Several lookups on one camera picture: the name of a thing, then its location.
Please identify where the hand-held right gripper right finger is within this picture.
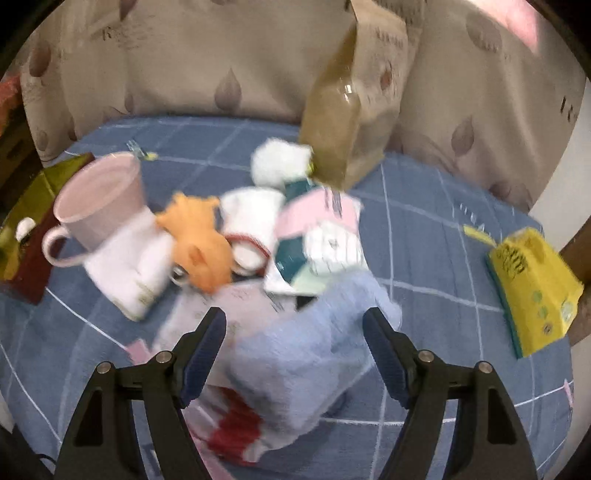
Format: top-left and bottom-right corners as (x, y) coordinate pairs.
(361, 306), (540, 480)

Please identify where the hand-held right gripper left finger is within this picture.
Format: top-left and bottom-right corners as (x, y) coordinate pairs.
(54, 306), (228, 480)

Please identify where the white floral cloth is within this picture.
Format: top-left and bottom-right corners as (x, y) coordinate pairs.
(152, 281), (282, 384)

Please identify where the light blue towel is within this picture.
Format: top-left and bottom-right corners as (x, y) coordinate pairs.
(226, 272), (402, 450)

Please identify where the orange plush toy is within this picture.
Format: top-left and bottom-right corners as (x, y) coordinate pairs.
(154, 193), (234, 295)

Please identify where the pink and teal wipes packet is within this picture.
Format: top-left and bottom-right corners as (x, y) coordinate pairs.
(264, 187), (370, 296)

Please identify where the gold tin tray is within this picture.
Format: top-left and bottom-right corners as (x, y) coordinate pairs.
(0, 152), (98, 305)

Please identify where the red and white cloth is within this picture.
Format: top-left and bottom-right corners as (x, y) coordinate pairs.
(185, 383), (278, 464)

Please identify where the blue checked tablecloth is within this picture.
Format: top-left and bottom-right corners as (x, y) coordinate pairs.
(0, 115), (575, 480)

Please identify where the white sock with red trim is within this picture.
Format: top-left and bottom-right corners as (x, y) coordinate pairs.
(219, 187), (287, 278)

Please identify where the yellow tissue packet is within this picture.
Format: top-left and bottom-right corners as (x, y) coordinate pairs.
(485, 227), (585, 360)

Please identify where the pink cup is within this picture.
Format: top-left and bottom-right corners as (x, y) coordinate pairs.
(41, 152), (153, 268)

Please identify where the white fluffy puff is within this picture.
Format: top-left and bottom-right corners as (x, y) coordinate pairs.
(250, 137), (315, 191)

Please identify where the brown wooden board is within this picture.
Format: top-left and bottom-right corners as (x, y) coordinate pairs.
(558, 231), (591, 347)

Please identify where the brown paper bag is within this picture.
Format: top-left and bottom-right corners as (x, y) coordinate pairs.
(298, 0), (428, 191)

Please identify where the large cardboard box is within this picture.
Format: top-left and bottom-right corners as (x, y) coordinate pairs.
(0, 115), (40, 195)

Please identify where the beige leaf-print curtain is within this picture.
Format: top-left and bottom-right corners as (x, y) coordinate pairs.
(18, 0), (587, 213)

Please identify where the orange plastic bag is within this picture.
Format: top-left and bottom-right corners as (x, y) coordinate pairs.
(0, 76), (21, 121)

